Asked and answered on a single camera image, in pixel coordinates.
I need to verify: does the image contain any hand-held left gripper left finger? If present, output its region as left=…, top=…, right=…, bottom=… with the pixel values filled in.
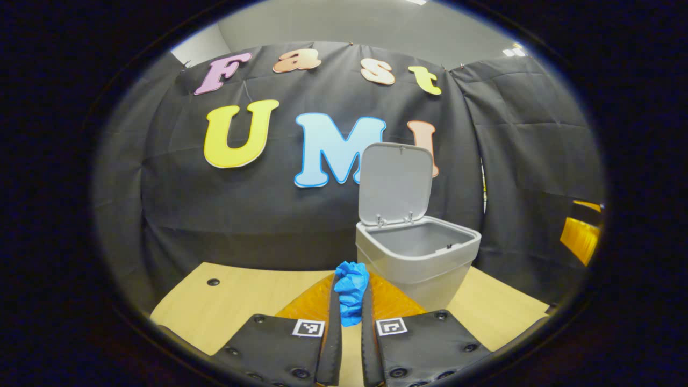
left=212, top=271, right=343, bottom=387

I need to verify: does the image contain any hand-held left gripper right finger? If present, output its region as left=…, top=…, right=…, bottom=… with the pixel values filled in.
left=361, top=271, right=492, bottom=387

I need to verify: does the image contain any blue paper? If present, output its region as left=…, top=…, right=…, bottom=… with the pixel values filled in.
left=333, top=261, right=370, bottom=327

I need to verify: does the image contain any white desktop garbage bin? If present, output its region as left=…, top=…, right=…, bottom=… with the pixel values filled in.
left=355, top=142, right=482, bottom=311

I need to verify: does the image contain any wooden desktop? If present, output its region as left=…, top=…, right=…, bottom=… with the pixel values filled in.
left=150, top=262, right=550, bottom=387

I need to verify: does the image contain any black backdrop cloth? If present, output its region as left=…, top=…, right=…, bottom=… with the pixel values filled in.
left=91, top=41, right=605, bottom=312

